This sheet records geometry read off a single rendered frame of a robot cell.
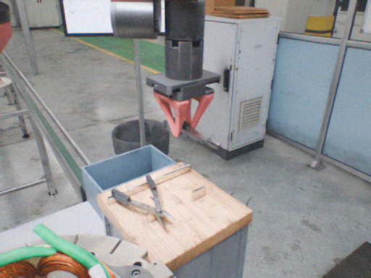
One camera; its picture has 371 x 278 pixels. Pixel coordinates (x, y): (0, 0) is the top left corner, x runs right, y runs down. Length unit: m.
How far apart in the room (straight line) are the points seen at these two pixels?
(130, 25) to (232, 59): 2.00
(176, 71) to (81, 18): 0.85
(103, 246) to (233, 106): 2.19
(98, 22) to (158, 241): 0.94
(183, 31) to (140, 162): 0.38
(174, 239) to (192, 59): 0.26
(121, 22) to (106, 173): 0.36
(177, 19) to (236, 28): 1.97
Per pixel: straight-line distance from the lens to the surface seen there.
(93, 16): 1.24
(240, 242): 0.55
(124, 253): 0.41
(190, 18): 0.42
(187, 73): 0.43
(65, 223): 0.97
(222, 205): 0.52
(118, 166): 0.68
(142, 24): 0.43
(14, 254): 0.37
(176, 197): 0.53
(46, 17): 13.83
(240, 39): 2.40
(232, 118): 2.56
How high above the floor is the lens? 1.39
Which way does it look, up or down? 26 degrees down
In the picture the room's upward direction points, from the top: straight up
